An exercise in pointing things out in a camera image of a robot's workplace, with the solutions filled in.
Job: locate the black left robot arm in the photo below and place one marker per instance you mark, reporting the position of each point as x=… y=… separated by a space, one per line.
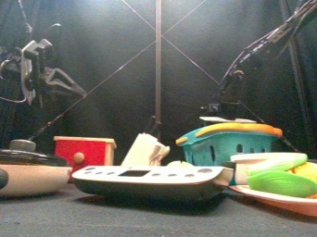
x=9 y=71

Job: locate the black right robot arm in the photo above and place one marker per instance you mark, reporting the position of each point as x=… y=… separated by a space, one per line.
x=268 y=40

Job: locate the white toy knife block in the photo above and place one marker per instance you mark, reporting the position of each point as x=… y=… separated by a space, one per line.
x=141 y=151

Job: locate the red wooden drawer box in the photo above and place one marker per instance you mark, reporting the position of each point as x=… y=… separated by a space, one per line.
x=91 y=154

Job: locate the dark pot lid grey knob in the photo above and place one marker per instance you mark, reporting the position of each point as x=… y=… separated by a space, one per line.
x=24 y=157

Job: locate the toy corn with green husk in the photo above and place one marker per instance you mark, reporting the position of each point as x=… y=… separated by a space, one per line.
x=285 y=183

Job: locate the pink plastic tray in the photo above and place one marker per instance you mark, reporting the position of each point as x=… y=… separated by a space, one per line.
x=280 y=202

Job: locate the beige toy pot with lid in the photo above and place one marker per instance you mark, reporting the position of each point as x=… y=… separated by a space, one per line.
x=32 y=180

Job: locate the dark slanted frame pole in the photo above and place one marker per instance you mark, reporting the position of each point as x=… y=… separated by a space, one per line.
x=294 y=77

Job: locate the vertical metal frame pole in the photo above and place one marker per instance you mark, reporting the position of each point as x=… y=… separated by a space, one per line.
x=158 y=61

